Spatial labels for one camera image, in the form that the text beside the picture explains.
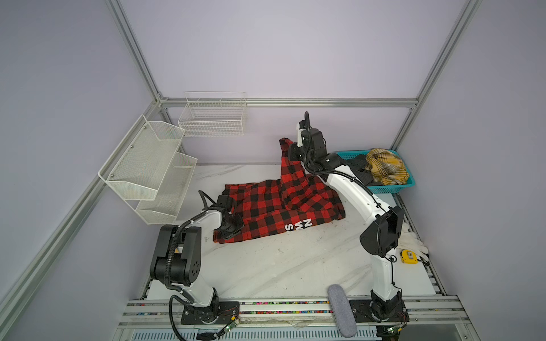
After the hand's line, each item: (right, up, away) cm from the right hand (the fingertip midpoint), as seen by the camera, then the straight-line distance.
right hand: (289, 144), depth 84 cm
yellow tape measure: (+49, -46, +2) cm, 68 cm away
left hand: (-22, -37, +9) cm, 44 cm away
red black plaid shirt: (+3, -24, +15) cm, 28 cm away
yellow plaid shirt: (+50, -8, +20) cm, 55 cm away
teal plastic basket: (+34, 0, +31) cm, 46 cm away
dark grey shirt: (+37, -5, +27) cm, 46 cm away
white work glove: (+53, -41, +7) cm, 67 cm away
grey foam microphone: (+18, -61, -12) cm, 65 cm away
